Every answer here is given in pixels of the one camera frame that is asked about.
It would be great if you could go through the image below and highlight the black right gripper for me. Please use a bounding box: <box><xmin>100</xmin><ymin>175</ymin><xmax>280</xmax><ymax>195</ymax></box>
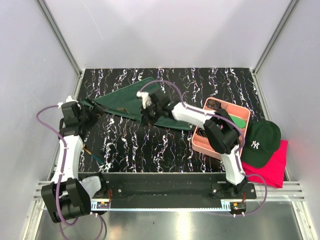
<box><xmin>139</xmin><ymin>103</ymin><xmax>162</xmax><ymax>128</ymax></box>

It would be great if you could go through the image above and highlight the dark green cloth napkin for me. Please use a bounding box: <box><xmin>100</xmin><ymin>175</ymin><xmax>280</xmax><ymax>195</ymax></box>
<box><xmin>79</xmin><ymin>77</ymin><xmax>193</xmax><ymax>131</ymax></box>

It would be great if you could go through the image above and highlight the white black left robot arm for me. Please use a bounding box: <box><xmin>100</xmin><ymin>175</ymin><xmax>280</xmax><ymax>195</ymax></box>
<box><xmin>36</xmin><ymin>96</ymin><xmax>108</xmax><ymax>225</ymax></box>

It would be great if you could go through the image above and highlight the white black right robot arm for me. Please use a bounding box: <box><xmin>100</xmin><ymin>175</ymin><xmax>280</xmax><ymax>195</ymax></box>
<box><xmin>136</xmin><ymin>90</ymin><xmax>248</xmax><ymax>199</ymax></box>

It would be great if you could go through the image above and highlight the patterned rolled tie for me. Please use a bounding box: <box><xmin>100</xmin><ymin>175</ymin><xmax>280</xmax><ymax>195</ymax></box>
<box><xmin>196</xmin><ymin>128</ymin><xmax>207</xmax><ymax>138</ymax></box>

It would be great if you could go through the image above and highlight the pink divided organizer box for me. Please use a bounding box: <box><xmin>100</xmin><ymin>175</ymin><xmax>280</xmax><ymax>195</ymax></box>
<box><xmin>191</xmin><ymin>97</ymin><xmax>252</xmax><ymax>159</ymax></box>

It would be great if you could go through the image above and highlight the dark paisley rolled tie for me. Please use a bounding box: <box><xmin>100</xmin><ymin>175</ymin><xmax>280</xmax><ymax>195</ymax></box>
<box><xmin>206</xmin><ymin>99</ymin><xmax>222</xmax><ymax>111</ymax></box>

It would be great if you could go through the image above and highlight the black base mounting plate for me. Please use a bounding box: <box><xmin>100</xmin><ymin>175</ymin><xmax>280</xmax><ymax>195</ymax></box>
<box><xmin>79</xmin><ymin>172</ymin><xmax>257</xmax><ymax>210</ymax></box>

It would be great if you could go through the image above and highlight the bright green rolled cloth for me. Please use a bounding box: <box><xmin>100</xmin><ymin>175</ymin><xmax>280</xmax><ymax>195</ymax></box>
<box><xmin>230</xmin><ymin>115</ymin><xmax>247</xmax><ymax>129</ymax></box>

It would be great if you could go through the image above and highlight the dark green baseball cap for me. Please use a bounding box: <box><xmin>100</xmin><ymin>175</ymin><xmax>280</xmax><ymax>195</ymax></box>
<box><xmin>241</xmin><ymin>120</ymin><xmax>281</xmax><ymax>169</ymax></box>

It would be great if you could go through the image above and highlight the red folded cloth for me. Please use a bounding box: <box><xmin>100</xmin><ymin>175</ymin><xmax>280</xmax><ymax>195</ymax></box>
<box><xmin>241</xmin><ymin>140</ymin><xmax>288</xmax><ymax>189</ymax></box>

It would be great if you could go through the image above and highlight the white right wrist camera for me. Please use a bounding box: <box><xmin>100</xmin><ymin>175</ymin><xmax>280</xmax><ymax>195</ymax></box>
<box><xmin>136</xmin><ymin>91</ymin><xmax>153</xmax><ymax>109</ymax></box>

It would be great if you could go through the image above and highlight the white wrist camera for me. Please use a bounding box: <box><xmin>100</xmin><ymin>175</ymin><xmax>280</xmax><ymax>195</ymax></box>
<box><xmin>57</xmin><ymin>95</ymin><xmax>80</xmax><ymax>109</ymax></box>
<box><xmin>136</xmin><ymin>91</ymin><xmax>153</xmax><ymax>109</ymax></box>

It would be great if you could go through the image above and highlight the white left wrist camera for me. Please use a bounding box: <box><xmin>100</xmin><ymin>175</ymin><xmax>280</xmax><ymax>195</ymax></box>
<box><xmin>57</xmin><ymin>95</ymin><xmax>80</xmax><ymax>109</ymax></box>

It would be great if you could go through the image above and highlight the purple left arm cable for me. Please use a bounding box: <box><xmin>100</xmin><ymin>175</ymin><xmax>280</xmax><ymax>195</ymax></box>
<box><xmin>36</xmin><ymin>104</ymin><xmax>108</xmax><ymax>240</ymax></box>

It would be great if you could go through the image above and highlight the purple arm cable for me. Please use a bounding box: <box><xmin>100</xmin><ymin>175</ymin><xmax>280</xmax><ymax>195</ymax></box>
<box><xmin>138</xmin><ymin>80</ymin><xmax>268</xmax><ymax>217</ymax></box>
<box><xmin>36</xmin><ymin>104</ymin><xmax>108</xmax><ymax>240</ymax></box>

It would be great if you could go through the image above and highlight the aluminium frame rail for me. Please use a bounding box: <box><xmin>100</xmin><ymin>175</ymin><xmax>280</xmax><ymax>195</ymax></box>
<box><xmin>37</xmin><ymin>0</ymin><xmax>85</xmax><ymax>76</ymax></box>

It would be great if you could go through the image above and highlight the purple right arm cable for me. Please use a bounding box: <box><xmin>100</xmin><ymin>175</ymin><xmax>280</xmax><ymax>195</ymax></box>
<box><xmin>138</xmin><ymin>80</ymin><xmax>268</xmax><ymax>217</ymax></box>

